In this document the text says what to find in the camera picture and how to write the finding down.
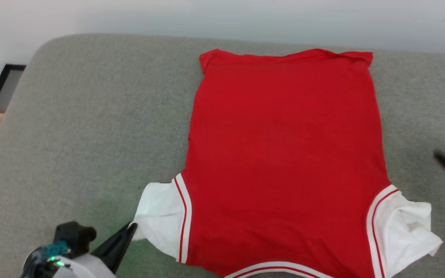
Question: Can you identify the red shirt with white sleeves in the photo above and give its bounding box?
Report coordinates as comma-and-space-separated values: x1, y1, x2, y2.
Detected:
132, 48, 444, 278

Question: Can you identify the grey fabric sofa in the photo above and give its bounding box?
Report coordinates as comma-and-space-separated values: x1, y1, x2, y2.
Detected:
0, 33, 445, 278

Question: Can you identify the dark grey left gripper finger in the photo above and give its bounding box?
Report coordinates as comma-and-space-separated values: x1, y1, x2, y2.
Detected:
91, 222, 138, 273

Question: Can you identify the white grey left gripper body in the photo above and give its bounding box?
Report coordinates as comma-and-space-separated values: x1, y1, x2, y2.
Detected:
21, 241, 117, 278

